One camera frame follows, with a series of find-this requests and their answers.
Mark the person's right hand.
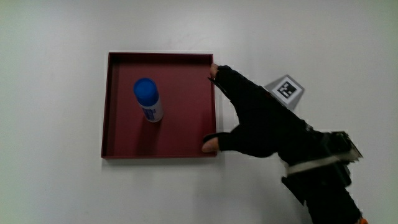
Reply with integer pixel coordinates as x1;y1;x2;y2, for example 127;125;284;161
201;63;324;167

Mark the dark red square plate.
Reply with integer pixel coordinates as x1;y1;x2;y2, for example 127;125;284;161
101;52;218;160

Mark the blue capped glue stick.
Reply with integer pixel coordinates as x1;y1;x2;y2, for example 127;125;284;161
133;77;165;123

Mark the person's right forearm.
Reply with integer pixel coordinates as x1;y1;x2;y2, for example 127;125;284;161
281;130;369;224

